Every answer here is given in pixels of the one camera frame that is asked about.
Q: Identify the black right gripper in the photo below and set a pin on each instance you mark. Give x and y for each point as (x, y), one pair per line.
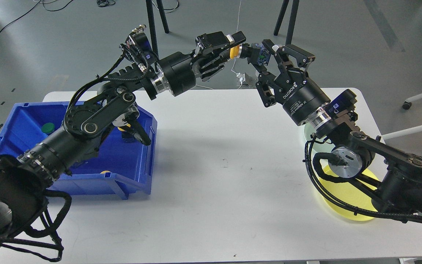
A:
(298, 94)

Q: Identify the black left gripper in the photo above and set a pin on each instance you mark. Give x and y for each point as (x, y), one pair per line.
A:
(178, 72)

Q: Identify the green push button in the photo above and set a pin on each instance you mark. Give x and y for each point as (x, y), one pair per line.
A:
(48, 128)

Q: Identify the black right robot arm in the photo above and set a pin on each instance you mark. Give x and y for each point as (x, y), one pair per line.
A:
(359, 173)

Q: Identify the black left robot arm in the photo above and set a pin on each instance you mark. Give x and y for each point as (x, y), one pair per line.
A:
(31, 213)

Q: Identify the pale green plate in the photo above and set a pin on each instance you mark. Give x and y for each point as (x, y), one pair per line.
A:
(326, 147)

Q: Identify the yellow plate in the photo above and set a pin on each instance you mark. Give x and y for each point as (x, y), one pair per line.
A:
(349, 194)

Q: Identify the white power adapter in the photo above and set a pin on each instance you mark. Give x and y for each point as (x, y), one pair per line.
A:
(245, 81)

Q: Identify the blue plastic bin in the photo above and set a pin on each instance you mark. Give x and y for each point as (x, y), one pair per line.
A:
(131, 164)

